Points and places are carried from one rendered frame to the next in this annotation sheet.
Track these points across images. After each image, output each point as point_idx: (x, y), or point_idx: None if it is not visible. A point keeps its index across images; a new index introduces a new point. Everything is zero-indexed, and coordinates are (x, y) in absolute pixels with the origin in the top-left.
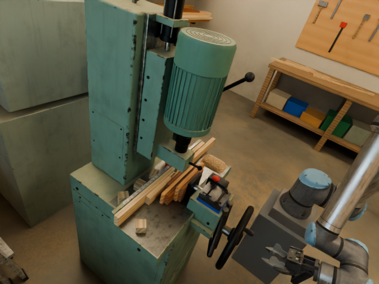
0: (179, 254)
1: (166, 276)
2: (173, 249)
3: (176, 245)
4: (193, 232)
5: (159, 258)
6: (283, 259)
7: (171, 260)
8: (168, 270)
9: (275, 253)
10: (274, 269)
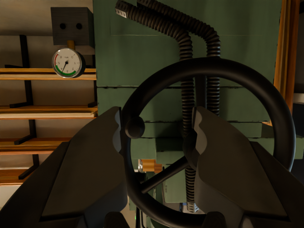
0: (226, 35)
1: (265, 4)
2: (258, 111)
3: (251, 112)
4: (178, 54)
5: (297, 152)
6: (112, 188)
7: (254, 61)
8: (259, 24)
9: (118, 146)
10: (264, 150)
